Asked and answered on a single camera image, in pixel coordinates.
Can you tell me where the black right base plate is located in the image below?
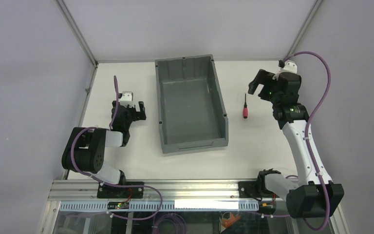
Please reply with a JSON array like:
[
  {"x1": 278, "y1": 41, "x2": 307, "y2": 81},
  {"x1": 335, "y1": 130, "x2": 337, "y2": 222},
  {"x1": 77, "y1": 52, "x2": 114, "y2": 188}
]
[{"x1": 238, "y1": 180, "x2": 273, "y2": 201}]

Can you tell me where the orange object under table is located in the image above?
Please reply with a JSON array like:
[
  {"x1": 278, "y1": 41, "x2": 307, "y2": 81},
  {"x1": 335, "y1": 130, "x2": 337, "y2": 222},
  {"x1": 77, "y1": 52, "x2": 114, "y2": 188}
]
[{"x1": 220, "y1": 212, "x2": 241, "y2": 229}]

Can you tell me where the grey plastic storage bin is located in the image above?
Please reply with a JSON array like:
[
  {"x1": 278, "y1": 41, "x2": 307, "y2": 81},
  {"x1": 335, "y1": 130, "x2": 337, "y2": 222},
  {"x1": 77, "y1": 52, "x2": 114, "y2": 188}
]
[{"x1": 154, "y1": 54, "x2": 229, "y2": 154}]

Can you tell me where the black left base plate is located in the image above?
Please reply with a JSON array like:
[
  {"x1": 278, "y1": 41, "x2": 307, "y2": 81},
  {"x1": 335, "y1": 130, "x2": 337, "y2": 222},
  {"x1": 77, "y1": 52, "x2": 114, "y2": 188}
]
[{"x1": 96, "y1": 181, "x2": 144, "y2": 199}]

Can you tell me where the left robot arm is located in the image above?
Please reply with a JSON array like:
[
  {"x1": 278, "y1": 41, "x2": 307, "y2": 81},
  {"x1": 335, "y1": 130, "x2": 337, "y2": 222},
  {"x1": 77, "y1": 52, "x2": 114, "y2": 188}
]
[{"x1": 61, "y1": 101, "x2": 147, "y2": 186}]

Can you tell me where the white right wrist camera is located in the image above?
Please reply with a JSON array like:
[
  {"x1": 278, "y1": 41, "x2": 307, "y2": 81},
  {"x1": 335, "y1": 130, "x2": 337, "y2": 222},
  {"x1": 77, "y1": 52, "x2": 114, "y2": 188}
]
[{"x1": 273, "y1": 60, "x2": 298, "y2": 80}]

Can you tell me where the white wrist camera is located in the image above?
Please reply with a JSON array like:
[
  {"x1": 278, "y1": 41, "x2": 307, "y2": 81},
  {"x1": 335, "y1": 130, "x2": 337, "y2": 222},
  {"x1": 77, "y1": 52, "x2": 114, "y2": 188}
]
[
  {"x1": 273, "y1": 60, "x2": 298, "y2": 80},
  {"x1": 119, "y1": 91, "x2": 134, "y2": 108}
]

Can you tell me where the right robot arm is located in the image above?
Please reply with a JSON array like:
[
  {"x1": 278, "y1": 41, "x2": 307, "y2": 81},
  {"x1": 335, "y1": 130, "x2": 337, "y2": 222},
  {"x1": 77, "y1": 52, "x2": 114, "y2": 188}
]
[{"x1": 248, "y1": 69, "x2": 344, "y2": 218}]

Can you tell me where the aluminium extrusion rail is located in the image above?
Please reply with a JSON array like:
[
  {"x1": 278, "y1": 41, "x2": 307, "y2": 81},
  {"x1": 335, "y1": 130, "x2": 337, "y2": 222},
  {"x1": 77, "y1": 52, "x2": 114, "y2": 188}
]
[{"x1": 47, "y1": 179, "x2": 291, "y2": 202}]

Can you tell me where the white slotted cable duct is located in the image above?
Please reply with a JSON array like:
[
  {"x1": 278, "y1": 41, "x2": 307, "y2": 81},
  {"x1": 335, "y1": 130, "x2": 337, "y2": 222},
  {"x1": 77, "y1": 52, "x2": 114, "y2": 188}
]
[{"x1": 59, "y1": 200, "x2": 259, "y2": 213}]

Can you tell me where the coiled purple cable below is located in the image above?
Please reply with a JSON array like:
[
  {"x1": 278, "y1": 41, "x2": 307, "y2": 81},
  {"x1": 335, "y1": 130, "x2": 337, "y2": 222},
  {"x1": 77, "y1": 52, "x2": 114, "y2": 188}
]
[{"x1": 151, "y1": 212, "x2": 187, "y2": 234}]

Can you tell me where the red handled screwdriver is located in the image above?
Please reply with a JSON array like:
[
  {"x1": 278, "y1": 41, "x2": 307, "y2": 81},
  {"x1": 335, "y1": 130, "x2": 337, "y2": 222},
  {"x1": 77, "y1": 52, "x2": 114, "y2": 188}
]
[{"x1": 243, "y1": 93, "x2": 248, "y2": 119}]

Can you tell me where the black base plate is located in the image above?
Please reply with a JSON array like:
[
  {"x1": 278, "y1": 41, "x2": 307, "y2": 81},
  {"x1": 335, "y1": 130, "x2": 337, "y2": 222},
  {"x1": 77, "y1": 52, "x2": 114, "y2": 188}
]
[
  {"x1": 96, "y1": 181, "x2": 144, "y2": 199},
  {"x1": 238, "y1": 180, "x2": 273, "y2": 201}
]

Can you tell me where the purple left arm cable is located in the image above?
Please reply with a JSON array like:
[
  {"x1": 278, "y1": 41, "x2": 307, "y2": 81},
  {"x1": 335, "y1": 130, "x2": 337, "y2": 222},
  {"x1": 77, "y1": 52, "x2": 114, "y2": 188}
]
[{"x1": 70, "y1": 75, "x2": 164, "y2": 221}]

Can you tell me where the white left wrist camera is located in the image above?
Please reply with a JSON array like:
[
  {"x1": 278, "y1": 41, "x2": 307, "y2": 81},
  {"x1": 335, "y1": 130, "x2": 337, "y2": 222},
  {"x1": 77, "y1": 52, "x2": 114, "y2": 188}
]
[{"x1": 119, "y1": 91, "x2": 134, "y2": 108}]

